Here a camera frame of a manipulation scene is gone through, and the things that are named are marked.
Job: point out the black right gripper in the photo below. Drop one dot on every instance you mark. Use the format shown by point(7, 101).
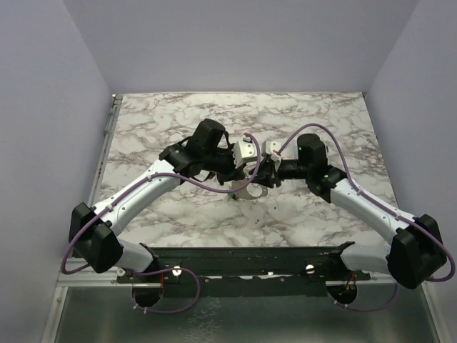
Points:
point(268, 173)

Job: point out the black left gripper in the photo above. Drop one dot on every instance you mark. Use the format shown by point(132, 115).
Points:
point(231, 175)

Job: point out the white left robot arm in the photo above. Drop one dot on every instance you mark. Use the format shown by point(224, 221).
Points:
point(94, 230)

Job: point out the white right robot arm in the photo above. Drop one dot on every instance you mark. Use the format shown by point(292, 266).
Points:
point(413, 251)

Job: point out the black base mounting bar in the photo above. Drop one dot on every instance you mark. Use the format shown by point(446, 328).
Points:
point(244, 272)

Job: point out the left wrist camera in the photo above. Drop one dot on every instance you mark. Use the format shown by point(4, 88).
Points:
point(244, 152)

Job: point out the aluminium table edge rail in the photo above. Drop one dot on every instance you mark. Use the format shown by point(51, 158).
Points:
point(61, 291)

